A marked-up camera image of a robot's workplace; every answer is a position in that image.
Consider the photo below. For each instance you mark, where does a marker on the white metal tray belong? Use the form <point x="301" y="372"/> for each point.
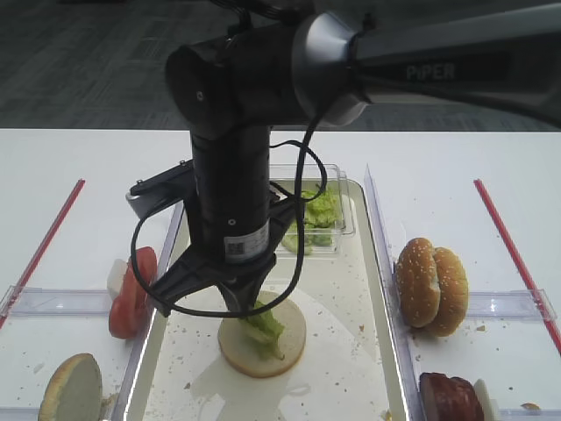
<point x="340" y="375"/>

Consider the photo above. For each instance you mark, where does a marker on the left sesame bun top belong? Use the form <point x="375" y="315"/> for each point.
<point x="417" y="282"/>

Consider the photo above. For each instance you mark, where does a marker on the tomato slice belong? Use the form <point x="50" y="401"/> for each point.
<point x="128" y="313"/>
<point x="147" y="265"/>

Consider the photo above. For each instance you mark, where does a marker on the left upper clear pusher track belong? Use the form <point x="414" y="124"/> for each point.
<point x="38" y="302"/>

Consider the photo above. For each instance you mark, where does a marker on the left bun half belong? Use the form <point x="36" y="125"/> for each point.
<point x="75" y="391"/>

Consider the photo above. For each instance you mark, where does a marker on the white pusher behind patty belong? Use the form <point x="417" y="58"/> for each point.
<point x="488" y="404"/>

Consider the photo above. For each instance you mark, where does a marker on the front tomato slice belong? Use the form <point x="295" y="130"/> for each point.
<point x="128" y="313"/>

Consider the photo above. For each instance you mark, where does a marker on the black silver right arm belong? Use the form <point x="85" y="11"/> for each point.
<point x="324" y="71"/>

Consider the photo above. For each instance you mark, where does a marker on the right upper clear pusher track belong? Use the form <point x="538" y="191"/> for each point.
<point x="520" y="305"/>

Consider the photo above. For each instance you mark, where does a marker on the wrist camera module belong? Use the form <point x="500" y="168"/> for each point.
<point x="161" y="191"/>

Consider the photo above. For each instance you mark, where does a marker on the red rail strip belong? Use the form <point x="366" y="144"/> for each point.
<point x="522" y="269"/>
<point x="44" y="250"/>

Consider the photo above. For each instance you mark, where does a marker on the right red rail strip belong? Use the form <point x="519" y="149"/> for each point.
<point x="522" y="269"/>

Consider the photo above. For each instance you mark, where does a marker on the brown meat patty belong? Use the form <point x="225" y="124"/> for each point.
<point x="449" y="398"/>

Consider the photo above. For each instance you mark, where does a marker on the green lettuce leaf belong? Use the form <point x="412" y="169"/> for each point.
<point x="264" y="331"/>

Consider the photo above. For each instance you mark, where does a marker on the green lettuce pile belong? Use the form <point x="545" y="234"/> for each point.
<point x="321" y="216"/>

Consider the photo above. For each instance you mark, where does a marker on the left clear long divider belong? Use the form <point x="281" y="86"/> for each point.
<point x="135" y="389"/>

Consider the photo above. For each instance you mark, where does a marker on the clear plastic container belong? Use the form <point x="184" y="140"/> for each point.
<point x="283" y="174"/>

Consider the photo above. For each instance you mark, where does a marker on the right clear long divider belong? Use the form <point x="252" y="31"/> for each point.
<point x="404" y="396"/>

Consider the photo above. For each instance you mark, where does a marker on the sesame bun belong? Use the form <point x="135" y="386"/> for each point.
<point x="454" y="294"/>
<point x="417" y="282"/>

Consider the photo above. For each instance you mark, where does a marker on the right lower clear pusher track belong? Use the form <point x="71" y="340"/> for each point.
<point x="525" y="414"/>

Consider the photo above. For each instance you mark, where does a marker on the white pusher behind tomato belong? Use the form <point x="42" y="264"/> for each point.
<point x="115" y="278"/>

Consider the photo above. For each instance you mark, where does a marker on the clear pusher track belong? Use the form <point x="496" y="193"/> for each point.
<point x="525" y="414"/>
<point x="38" y="302"/>
<point x="520" y="305"/>

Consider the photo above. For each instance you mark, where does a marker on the clear long divider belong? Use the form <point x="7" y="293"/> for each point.
<point x="404" y="396"/>
<point x="135" y="389"/>

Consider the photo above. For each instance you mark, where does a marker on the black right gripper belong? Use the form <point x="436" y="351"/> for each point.
<point x="235" y="227"/>

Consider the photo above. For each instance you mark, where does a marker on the right sesame bun top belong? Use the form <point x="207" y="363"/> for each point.
<point x="454" y="294"/>

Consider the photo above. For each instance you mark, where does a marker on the rear tomato slice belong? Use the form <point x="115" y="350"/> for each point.
<point x="147" y="265"/>

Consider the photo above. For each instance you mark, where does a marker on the bottom bun on tray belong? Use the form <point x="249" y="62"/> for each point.
<point x="240" y="354"/>

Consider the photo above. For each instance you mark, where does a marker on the left red rail strip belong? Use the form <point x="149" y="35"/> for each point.
<point x="44" y="250"/>

